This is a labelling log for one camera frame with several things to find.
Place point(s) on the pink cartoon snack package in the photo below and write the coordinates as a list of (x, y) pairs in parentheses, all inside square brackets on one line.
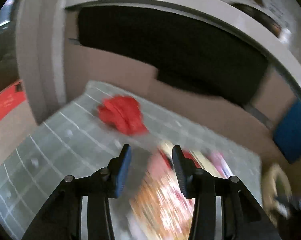
[(161, 161)]

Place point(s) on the red crumpled plastic bag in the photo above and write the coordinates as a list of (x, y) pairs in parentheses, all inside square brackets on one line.
[(122, 113)]

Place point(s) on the green grid pattern tablecloth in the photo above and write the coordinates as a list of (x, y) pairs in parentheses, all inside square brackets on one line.
[(74, 141)]

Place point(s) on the red floor mat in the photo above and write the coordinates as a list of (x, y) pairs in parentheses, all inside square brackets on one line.
[(11, 97)]

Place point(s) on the orange patterned snack bag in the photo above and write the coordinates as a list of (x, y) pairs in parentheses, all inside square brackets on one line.
[(160, 209)]

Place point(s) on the grey kitchen counter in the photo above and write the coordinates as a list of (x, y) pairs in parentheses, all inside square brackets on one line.
[(239, 22)]

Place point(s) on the dark frying pan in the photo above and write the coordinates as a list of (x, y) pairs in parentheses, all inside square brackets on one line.
[(260, 17)]

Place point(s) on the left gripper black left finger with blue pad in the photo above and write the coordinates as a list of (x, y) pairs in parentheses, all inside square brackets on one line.
[(60, 216)]

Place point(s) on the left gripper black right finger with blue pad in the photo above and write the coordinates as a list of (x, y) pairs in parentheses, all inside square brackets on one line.
[(242, 217)]

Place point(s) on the blue hanging towel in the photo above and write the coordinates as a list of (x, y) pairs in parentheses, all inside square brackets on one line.
[(287, 134)]

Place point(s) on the cream trash bag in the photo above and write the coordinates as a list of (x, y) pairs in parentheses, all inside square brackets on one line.
[(276, 194)]

